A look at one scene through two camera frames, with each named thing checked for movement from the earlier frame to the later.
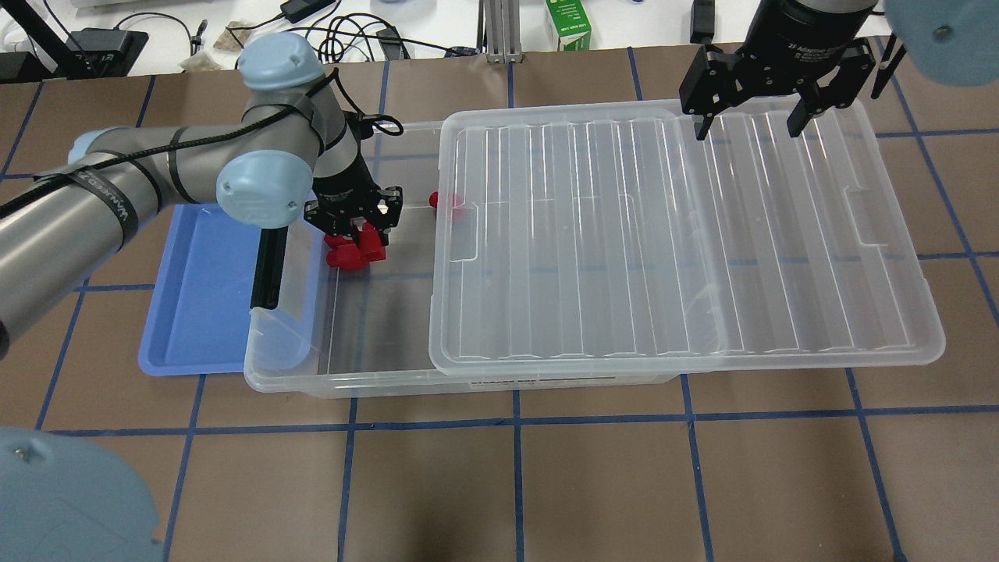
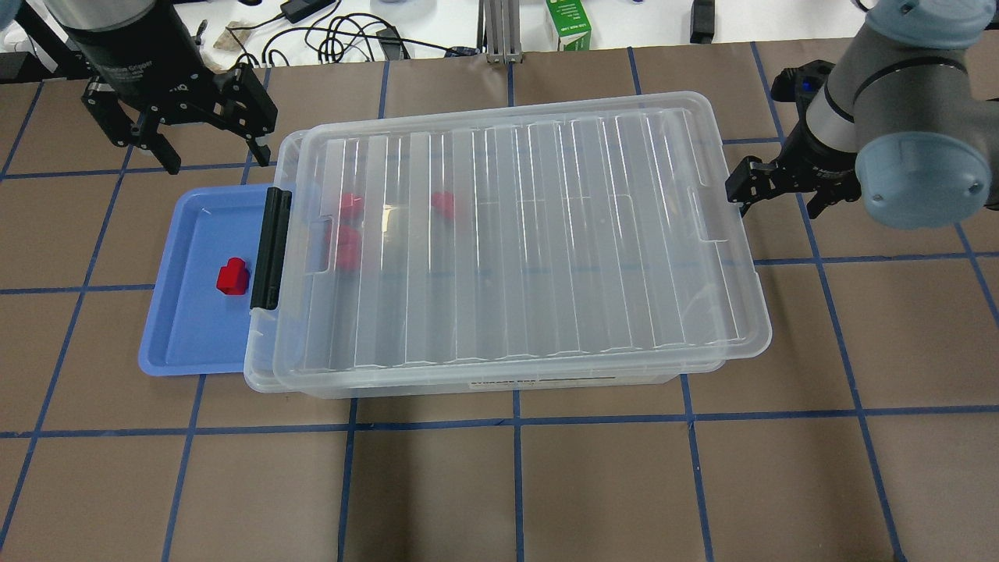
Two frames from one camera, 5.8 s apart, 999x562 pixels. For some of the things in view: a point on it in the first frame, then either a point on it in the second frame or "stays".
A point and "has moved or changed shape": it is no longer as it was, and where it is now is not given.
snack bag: [226, 41] stays
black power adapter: [392, 44] stays
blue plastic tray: [198, 316] stays
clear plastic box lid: [581, 236] has moved or changed shape
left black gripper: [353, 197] -> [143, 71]
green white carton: [571, 24] stays
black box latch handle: [269, 268] stays
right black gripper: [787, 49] -> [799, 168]
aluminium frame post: [503, 31] stays
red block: [371, 244] -> [233, 278]
